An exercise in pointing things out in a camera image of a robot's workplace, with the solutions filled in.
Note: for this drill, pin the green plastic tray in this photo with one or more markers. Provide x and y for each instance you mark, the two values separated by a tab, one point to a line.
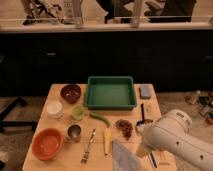
110	93

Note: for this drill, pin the orange plastic bowl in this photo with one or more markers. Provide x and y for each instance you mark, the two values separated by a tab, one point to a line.
47	144

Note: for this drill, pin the dark red bowl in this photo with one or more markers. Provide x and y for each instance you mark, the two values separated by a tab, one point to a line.
71	93

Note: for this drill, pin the silver fork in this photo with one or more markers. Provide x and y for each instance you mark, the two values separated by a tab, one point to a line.
87	151

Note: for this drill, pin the black handled spatula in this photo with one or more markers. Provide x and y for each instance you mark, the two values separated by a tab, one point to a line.
143	120

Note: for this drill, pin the light blue towel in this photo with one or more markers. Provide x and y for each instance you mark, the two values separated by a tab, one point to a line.
123	159

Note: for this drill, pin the small metal cup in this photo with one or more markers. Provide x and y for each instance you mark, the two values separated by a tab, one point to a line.
74	133

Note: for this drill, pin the light green cup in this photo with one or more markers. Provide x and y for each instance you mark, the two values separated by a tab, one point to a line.
78	113

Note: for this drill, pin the blue sponge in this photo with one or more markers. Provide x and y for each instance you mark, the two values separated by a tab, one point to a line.
144	92

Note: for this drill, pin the white paper cup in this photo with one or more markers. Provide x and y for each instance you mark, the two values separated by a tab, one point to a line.
54	109

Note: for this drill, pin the black office chair base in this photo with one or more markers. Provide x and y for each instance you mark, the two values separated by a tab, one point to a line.
10	116

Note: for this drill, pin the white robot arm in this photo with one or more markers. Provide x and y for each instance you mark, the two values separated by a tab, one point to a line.
170	133

